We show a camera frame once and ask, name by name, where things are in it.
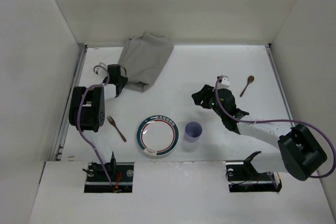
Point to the grey cloth placemat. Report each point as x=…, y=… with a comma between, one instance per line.
x=144, y=57

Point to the brown wooden spoon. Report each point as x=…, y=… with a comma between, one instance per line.
x=250, y=80

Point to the lilac plastic cup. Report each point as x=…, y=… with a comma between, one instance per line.
x=193, y=131

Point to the left aluminium table rail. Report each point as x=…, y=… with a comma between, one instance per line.
x=63, y=129

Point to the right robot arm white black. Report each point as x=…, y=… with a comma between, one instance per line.
x=300, y=153

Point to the aluminium table rail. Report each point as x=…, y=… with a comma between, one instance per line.
x=63, y=129
x=272, y=62

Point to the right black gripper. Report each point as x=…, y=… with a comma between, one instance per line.
x=208, y=97

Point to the white plate green red rim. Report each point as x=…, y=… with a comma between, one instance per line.
x=157, y=136

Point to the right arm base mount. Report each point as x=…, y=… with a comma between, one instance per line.
x=243, y=178

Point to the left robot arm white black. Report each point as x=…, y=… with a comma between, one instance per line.
x=87, y=107

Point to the brown wooden fork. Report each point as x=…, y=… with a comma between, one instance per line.
x=113, y=123

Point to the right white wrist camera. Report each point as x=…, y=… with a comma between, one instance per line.
x=224, y=82

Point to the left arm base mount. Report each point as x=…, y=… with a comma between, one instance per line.
x=120, y=178

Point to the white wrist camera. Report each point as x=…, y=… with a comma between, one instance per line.
x=224, y=82
x=101, y=73

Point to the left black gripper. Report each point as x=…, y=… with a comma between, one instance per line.
x=122, y=81

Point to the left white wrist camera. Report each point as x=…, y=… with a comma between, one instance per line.
x=101, y=73

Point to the right aluminium table rail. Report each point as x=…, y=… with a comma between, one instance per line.
x=272, y=62

